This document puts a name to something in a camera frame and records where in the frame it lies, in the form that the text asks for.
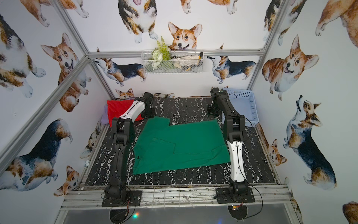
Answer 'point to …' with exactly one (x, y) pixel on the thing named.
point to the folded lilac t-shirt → (109, 112)
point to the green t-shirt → (160, 146)
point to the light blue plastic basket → (244, 101)
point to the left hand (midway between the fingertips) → (151, 113)
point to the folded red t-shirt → (115, 108)
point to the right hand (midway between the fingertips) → (208, 113)
